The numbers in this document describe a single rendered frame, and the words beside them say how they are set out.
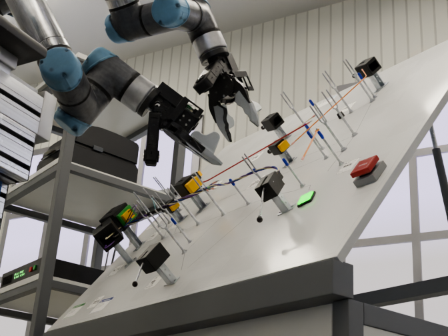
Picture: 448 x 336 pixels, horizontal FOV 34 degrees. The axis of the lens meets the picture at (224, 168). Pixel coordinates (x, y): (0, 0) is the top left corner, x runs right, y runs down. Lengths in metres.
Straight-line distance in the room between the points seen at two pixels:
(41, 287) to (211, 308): 0.90
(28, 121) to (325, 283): 0.59
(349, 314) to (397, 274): 2.07
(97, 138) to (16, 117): 1.39
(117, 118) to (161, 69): 1.61
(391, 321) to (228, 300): 0.34
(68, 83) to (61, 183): 1.05
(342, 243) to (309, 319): 0.16
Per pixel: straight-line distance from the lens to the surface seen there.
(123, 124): 3.08
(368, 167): 1.53
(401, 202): 3.50
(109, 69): 1.58
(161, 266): 1.81
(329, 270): 1.33
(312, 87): 3.97
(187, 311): 1.65
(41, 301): 2.35
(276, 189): 1.68
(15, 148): 1.29
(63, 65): 1.44
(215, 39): 1.75
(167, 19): 1.67
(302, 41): 4.16
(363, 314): 1.37
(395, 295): 2.02
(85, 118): 1.56
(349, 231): 1.40
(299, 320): 1.42
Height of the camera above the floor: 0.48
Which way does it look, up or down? 23 degrees up
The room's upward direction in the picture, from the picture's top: 4 degrees clockwise
